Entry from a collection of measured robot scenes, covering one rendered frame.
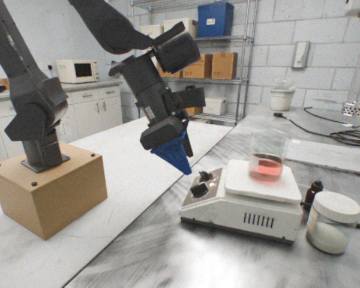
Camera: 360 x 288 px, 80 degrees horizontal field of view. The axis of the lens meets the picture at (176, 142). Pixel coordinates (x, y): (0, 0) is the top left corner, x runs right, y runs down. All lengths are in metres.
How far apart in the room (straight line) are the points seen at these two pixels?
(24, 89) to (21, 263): 0.26
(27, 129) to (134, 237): 0.25
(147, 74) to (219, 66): 2.23
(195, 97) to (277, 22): 2.53
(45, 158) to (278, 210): 0.40
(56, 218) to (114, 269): 0.14
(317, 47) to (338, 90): 0.49
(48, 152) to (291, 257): 0.44
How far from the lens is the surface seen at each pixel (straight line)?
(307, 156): 0.78
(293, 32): 2.83
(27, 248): 0.46
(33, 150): 0.45
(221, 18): 2.64
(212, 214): 0.40
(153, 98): 0.36
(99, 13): 0.37
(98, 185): 0.48
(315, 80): 2.81
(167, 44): 0.37
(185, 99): 0.35
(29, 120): 0.41
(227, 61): 2.56
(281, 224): 0.40
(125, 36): 0.35
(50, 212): 0.44
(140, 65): 0.37
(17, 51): 0.42
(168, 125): 0.29
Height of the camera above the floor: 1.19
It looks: 21 degrees down
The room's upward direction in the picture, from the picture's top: straight up
